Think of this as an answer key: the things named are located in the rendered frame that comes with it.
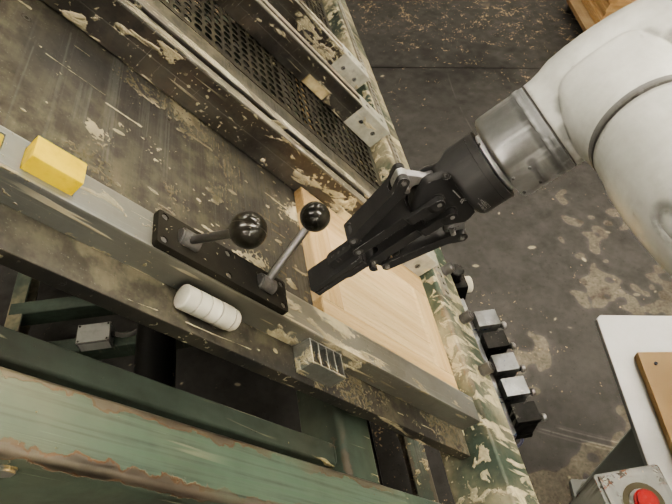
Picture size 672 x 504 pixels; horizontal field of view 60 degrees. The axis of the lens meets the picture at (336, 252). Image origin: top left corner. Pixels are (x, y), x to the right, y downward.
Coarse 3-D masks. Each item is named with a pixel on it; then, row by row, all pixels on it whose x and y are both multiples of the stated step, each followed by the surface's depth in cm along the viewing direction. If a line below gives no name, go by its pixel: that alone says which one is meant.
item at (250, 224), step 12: (240, 216) 56; (252, 216) 56; (180, 228) 63; (240, 228) 55; (252, 228) 55; (264, 228) 56; (180, 240) 62; (192, 240) 62; (204, 240) 61; (216, 240) 60; (240, 240) 55; (252, 240) 55; (264, 240) 57
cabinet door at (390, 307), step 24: (336, 216) 111; (312, 240) 97; (336, 240) 106; (312, 264) 93; (336, 288) 94; (360, 288) 102; (384, 288) 111; (408, 288) 122; (336, 312) 90; (360, 312) 97; (384, 312) 105; (408, 312) 115; (384, 336) 99; (408, 336) 108; (432, 336) 117; (408, 360) 101; (432, 360) 111; (456, 384) 113
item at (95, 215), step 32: (0, 128) 52; (0, 160) 50; (0, 192) 52; (32, 192) 53; (64, 192) 54; (96, 192) 58; (64, 224) 56; (96, 224) 57; (128, 224) 59; (128, 256) 61; (160, 256) 61; (224, 288) 67; (256, 320) 72; (288, 320) 74; (320, 320) 80; (352, 352) 82; (384, 352) 90; (384, 384) 90; (416, 384) 93; (448, 384) 104; (448, 416) 103
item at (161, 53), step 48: (48, 0) 75; (96, 0) 76; (144, 0) 83; (144, 48) 82; (192, 48) 87; (192, 96) 89; (240, 96) 92; (240, 144) 97; (288, 144) 98; (336, 192) 108
